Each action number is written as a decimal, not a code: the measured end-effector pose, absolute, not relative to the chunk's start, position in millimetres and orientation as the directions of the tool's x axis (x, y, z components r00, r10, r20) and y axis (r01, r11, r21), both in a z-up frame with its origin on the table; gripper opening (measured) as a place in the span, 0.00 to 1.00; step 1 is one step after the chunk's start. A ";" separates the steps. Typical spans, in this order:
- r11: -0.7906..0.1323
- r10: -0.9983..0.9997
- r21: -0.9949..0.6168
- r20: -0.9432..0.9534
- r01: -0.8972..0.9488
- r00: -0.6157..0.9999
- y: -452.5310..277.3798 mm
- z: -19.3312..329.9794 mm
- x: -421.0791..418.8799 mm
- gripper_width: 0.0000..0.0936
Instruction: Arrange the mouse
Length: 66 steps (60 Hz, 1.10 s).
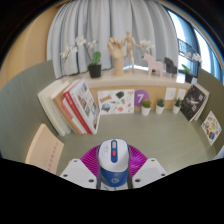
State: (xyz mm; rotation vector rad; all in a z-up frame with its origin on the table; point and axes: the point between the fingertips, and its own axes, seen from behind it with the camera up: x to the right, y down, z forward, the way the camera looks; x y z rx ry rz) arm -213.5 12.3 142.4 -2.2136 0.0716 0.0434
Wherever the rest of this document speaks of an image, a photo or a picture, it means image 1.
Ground round purple number sign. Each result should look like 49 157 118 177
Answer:
134 89 150 107

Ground olive green desk partition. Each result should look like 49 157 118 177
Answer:
196 68 224 156
0 59 68 161

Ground wooden artist mannequin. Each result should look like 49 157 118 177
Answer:
120 30 142 73

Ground wooden hand model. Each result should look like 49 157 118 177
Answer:
107 37 126 77

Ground red book with photo cover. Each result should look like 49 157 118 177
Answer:
62 78 101 135

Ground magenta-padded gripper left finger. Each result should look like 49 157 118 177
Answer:
59 144 101 190

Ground light wood ledge shelf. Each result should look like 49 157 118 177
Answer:
61 68 198 113

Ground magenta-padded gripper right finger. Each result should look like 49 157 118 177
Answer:
127 144 168 190

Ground dark grey horse figure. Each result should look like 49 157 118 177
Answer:
163 57 179 75

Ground black book with red edge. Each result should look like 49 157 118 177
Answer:
179 84 205 122

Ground pink horse figure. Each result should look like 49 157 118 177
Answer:
142 53 165 78

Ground white orchid in black pot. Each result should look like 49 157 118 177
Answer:
60 35 103 79
181 51 204 84
139 39 156 56

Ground white sheet with object stickers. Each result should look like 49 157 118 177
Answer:
97 89 135 115

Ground grey curtain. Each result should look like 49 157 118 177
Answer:
46 0 179 80

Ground thick white book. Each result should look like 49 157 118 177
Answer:
37 79 73 137

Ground white wall socket plate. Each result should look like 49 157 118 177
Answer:
164 87 177 101
176 88 188 101

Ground brown book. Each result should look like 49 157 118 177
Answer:
51 87 83 136

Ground blue and white computer mouse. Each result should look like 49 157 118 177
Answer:
96 138 131 191

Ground window with dark frame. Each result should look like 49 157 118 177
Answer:
166 8 224 84

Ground white sheet with food stickers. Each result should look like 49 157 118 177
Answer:
200 110 223 147

